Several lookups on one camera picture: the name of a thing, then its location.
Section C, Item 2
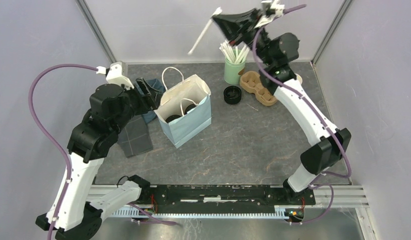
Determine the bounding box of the stack of paper cups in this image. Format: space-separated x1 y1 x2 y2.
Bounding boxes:
295 73 303 85

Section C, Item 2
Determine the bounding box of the right aluminium frame post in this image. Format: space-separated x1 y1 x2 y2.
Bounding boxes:
310 0 354 66

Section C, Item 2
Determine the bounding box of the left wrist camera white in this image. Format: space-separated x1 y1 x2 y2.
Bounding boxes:
96 61 135 90

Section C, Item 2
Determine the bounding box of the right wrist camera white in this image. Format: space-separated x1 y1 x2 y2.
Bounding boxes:
254 0 285 29

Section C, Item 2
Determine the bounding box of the aluminium frame post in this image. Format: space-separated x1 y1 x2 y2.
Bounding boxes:
75 0 118 63
310 0 354 66

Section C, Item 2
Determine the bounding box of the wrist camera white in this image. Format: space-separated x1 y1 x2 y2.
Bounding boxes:
254 0 285 29
96 61 135 90

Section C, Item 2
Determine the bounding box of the blue cloth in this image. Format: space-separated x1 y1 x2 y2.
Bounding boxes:
142 78 165 124

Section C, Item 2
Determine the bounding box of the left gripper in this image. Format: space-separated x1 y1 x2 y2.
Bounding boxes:
111 76 164 134

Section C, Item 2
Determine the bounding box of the single white straw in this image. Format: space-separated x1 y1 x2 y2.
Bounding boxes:
187 7 223 55

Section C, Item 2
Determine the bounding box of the light blue paper bag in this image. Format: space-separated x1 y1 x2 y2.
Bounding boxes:
154 66 212 148

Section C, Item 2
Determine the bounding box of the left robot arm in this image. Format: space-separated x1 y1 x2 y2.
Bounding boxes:
35 78 163 240

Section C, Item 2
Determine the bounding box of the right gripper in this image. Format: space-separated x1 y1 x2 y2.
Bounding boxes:
211 8 275 66

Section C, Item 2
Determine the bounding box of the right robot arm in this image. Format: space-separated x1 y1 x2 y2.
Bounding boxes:
211 1 352 204

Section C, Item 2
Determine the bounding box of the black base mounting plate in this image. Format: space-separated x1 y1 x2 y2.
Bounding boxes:
134 184 316 214

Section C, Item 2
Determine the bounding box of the green straw holder cup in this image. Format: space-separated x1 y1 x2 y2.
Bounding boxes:
223 58 246 85

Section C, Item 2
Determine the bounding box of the grey checked cloth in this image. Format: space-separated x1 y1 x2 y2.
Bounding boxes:
117 115 154 158

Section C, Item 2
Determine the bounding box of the stack of black lids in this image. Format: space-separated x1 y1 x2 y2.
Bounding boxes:
223 85 242 105

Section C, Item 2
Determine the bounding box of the remaining cardboard carrier tray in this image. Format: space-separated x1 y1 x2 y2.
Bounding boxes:
240 71 277 107

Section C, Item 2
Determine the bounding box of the left aluminium frame post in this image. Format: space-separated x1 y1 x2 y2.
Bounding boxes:
75 0 118 63

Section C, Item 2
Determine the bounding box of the black coffee cup lid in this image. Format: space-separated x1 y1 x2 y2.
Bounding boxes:
184 104 196 114

